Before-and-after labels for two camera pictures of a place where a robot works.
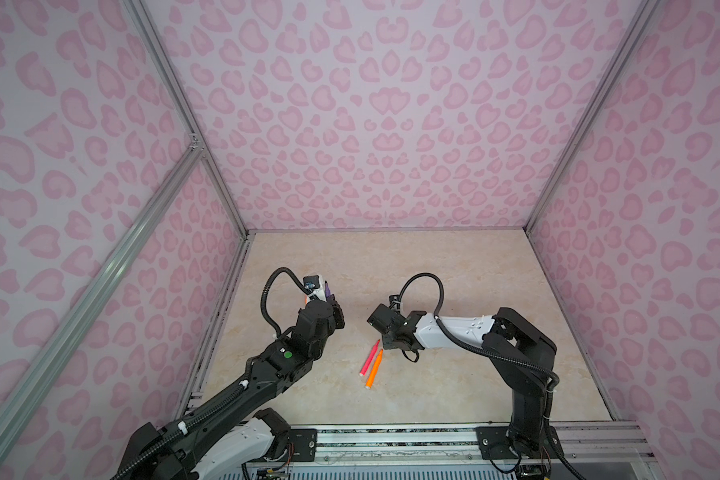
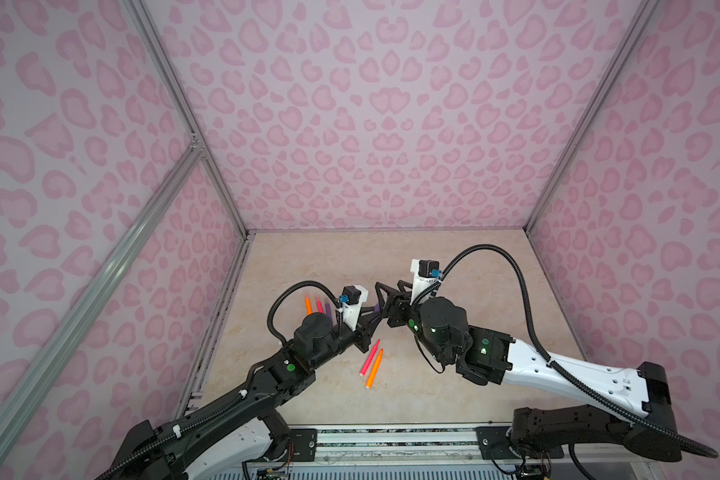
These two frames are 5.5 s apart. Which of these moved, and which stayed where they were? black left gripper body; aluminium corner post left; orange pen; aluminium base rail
Moved: black left gripper body
Stayed: aluminium corner post left; aluminium base rail; orange pen
